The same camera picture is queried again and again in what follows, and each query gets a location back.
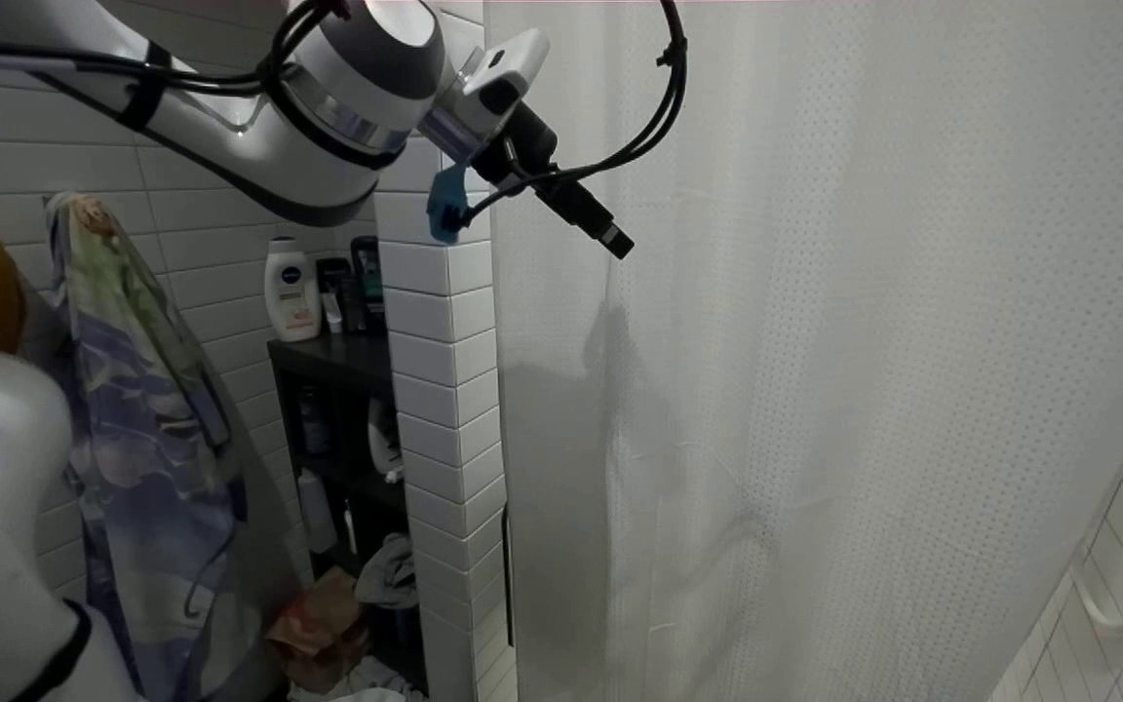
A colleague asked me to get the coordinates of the black shelf unit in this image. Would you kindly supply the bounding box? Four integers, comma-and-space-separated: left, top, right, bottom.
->
260, 328, 432, 693

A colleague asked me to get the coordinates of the dark brown bottle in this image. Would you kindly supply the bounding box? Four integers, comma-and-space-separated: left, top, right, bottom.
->
322, 254, 358, 341

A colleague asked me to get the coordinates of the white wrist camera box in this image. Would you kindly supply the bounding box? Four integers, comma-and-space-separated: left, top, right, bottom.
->
461, 26, 554, 111

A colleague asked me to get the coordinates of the dark green shampoo bottle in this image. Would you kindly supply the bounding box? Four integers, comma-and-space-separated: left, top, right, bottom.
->
349, 229, 392, 341

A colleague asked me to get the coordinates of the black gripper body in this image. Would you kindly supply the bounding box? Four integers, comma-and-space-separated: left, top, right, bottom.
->
468, 98, 570, 201

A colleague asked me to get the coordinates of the thin black cable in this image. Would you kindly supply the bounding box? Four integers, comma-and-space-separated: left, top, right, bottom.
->
457, 0, 695, 234

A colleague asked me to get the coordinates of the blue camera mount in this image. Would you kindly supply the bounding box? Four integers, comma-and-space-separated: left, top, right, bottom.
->
426, 166, 475, 246

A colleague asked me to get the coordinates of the white lotion pump bottle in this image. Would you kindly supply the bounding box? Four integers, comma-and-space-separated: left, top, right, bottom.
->
260, 240, 329, 349

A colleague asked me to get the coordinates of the white plastic bag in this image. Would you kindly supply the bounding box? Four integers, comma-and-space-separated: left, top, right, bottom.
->
350, 526, 423, 615

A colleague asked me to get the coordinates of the crumpled white paper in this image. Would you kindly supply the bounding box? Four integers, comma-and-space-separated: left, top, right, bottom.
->
322, 652, 426, 702

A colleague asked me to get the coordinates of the green blue patterned towel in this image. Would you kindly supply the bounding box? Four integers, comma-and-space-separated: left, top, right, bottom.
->
41, 186, 258, 702

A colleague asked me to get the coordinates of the black cable strap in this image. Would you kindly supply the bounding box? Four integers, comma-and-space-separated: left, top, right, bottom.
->
112, 39, 180, 133

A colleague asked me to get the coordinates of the thick black cable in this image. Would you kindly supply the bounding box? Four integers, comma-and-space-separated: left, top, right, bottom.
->
0, 0, 349, 106

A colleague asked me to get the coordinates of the white shower curtain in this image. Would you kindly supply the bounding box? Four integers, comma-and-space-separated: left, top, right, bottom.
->
480, 0, 1123, 702

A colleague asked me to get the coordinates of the tall white bottle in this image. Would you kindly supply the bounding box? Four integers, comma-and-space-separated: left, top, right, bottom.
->
298, 463, 340, 557

